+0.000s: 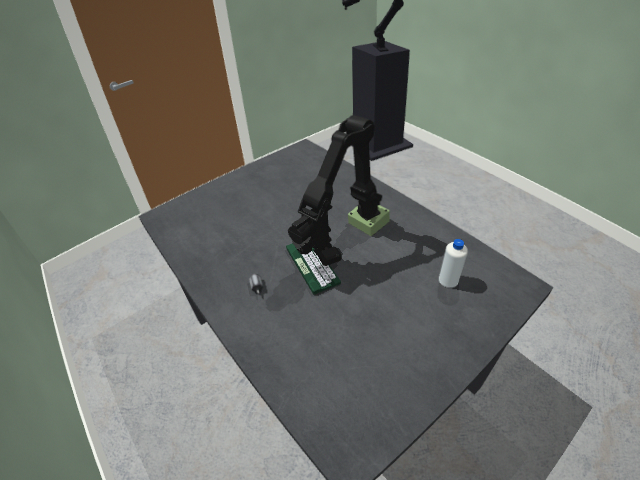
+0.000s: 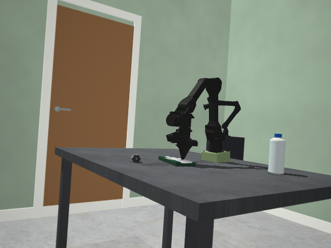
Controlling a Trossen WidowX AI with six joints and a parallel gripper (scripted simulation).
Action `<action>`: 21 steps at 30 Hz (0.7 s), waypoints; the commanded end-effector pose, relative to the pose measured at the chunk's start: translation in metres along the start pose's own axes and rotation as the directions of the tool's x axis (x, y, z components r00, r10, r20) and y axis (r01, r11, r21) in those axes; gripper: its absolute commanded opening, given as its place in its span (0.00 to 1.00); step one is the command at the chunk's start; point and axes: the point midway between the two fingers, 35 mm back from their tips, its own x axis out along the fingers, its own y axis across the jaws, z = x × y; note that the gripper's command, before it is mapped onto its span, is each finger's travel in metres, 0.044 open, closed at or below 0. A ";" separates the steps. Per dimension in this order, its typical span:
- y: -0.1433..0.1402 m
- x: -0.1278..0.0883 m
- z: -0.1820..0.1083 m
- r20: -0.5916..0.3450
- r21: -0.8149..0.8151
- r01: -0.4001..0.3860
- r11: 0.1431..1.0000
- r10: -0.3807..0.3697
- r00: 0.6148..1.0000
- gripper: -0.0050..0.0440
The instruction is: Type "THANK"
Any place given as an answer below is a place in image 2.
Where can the white plastic bottle with blue cap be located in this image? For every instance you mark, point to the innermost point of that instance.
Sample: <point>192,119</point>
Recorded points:
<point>276,155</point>

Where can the green keyboard case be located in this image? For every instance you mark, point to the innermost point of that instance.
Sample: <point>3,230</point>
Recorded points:
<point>176,161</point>

